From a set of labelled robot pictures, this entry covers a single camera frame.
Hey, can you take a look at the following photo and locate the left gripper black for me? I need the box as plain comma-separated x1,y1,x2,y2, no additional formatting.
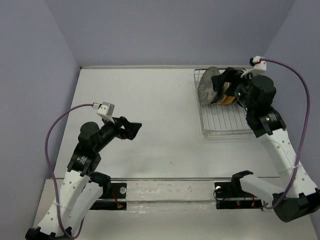
94,114,142,152

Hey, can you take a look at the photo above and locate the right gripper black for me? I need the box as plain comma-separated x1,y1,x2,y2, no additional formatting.
210,66,259,112

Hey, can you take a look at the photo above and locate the cream plate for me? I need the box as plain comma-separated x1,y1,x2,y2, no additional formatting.
217,82,230,104

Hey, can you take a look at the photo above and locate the grey deer pattern plate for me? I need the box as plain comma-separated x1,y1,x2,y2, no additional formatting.
197,66,215,106

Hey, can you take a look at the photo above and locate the woven bamboo plate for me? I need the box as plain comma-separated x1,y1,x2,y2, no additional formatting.
221,94,235,105

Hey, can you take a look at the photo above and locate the black glossy plate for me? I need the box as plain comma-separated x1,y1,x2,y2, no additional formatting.
209,90,223,105

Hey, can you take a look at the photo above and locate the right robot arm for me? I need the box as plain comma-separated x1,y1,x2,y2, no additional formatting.
209,67,320,223

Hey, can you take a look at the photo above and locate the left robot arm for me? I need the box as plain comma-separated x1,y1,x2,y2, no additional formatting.
25,116,142,240

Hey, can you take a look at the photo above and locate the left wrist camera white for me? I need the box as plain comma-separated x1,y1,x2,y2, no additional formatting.
92,102,115,124

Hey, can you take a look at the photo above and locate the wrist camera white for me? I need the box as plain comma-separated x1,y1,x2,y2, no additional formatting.
92,102,115,124
240,56,267,78

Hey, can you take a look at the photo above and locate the metal wire dish rack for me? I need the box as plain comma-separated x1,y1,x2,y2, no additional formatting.
194,67,253,138

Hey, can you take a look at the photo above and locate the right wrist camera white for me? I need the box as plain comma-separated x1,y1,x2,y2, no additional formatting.
240,56,267,78

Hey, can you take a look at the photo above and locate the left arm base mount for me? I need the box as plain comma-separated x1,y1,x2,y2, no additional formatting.
90,182,127,211

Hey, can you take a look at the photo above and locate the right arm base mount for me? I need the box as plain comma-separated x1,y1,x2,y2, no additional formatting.
212,170,263,210

